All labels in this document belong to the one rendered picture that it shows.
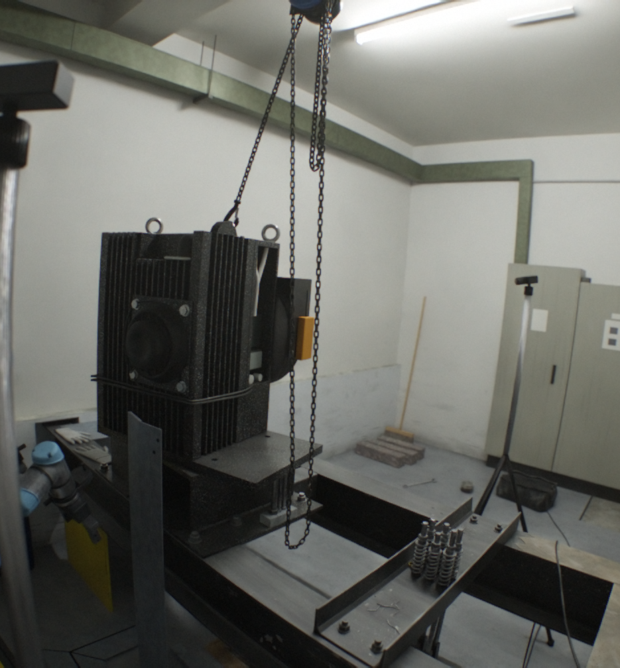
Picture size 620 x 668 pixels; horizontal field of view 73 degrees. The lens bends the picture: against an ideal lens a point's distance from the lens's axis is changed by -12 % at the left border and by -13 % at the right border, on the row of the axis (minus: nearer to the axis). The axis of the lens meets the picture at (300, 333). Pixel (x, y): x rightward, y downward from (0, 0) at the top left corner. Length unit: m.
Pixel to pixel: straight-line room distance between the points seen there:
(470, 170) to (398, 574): 3.66
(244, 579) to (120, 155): 2.14
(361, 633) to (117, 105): 2.57
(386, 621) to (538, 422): 2.98
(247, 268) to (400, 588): 1.10
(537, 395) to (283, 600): 3.08
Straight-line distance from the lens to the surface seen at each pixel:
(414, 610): 1.36
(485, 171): 4.43
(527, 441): 4.13
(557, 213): 4.26
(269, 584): 1.40
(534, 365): 4.01
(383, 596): 1.39
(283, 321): 1.78
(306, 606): 1.33
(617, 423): 3.96
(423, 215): 4.72
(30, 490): 1.25
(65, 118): 2.63
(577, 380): 3.95
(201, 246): 1.43
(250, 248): 1.62
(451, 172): 4.56
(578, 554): 1.83
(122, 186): 2.69
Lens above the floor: 1.49
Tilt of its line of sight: 7 degrees down
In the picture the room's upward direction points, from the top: 4 degrees clockwise
